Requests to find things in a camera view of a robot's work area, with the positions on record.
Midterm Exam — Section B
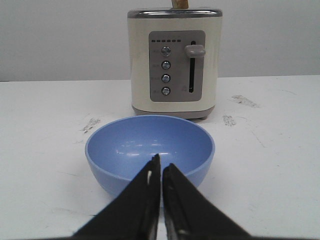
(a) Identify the blue plastic bowl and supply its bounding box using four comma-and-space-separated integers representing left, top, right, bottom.
85, 115, 216, 197

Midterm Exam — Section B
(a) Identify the slice of toast bread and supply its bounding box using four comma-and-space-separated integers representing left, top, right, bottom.
171, 0, 189, 10

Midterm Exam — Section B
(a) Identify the cream two-slot toaster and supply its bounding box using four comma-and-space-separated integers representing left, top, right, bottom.
127, 7, 223, 119

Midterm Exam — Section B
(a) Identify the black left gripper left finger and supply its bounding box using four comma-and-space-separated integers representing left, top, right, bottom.
72, 154, 161, 240

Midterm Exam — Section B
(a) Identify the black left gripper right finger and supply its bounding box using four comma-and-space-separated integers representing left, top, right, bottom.
162, 163, 252, 240

